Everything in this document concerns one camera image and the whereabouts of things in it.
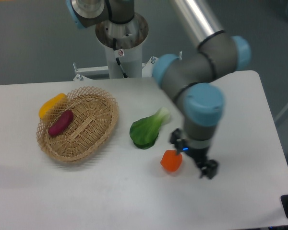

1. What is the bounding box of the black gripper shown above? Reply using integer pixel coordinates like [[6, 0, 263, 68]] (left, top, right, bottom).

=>
[[169, 128, 218, 180]]

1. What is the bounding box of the purple sweet potato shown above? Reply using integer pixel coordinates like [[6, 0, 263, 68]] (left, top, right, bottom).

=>
[[48, 110, 73, 137]]

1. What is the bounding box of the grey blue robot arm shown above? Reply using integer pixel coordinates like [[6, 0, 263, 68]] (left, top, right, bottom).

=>
[[66, 0, 251, 179]]

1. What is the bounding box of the woven wicker basket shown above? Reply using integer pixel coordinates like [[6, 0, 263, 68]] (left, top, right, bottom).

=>
[[36, 86, 119, 162]]

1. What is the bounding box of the orange carrot piece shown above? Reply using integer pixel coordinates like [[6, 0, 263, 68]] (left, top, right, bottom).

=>
[[160, 149, 183, 173]]

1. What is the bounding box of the green bok choy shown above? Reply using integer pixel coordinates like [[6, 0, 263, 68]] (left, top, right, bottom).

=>
[[129, 107, 170, 150]]

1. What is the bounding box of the yellow pepper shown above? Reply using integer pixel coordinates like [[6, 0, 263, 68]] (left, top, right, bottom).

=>
[[38, 93, 66, 119]]

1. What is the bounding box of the black cable on pedestal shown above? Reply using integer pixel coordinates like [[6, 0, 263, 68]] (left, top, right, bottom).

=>
[[112, 37, 129, 79]]

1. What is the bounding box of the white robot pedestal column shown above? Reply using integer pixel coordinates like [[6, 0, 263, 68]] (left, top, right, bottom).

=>
[[95, 13, 149, 79]]

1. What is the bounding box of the white metal mounting frame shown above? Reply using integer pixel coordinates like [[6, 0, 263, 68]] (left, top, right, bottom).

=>
[[73, 56, 158, 81]]

